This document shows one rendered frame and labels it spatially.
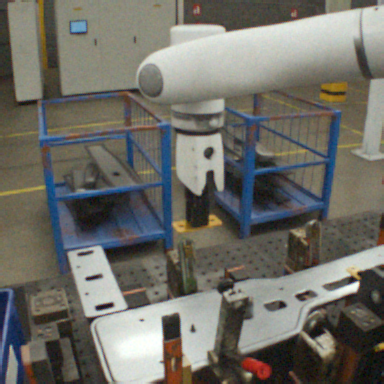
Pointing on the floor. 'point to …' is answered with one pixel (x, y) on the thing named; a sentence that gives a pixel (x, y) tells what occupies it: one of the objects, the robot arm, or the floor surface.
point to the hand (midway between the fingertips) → (197, 212)
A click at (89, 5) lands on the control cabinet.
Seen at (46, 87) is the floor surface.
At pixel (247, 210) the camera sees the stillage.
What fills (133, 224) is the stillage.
